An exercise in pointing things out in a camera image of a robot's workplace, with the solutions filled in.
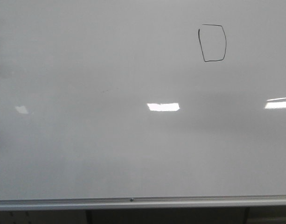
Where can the white whiteboard with aluminium frame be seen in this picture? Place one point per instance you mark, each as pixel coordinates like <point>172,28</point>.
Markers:
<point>108,104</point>

